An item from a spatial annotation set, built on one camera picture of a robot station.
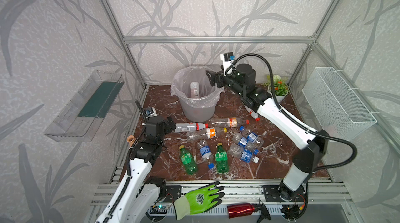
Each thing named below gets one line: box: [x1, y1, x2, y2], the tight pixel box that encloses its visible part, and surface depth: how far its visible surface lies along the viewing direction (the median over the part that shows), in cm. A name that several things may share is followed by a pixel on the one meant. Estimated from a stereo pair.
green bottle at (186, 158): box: [179, 144, 198, 176], surface depth 81 cm
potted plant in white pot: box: [263, 74, 290, 103], surface depth 101 cm
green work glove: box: [173, 180, 225, 220], surface depth 72 cm
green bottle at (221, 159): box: [214, 142, 230, 174], surface depth 84 cm
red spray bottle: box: [227, 197, 272, 223], surface depth 69 cm
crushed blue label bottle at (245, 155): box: [228, 143, 260, 164], surface depth 82 cm
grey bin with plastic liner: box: [170, 65, 225, 124], surface depth 91 cm
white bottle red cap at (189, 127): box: [175, 122, 209, 133], surface depth 96 cm
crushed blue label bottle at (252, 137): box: [239, 125, 265, 146], surface depth 90 cm
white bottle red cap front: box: [190, 81, 200, 99], surface depth 100 cm
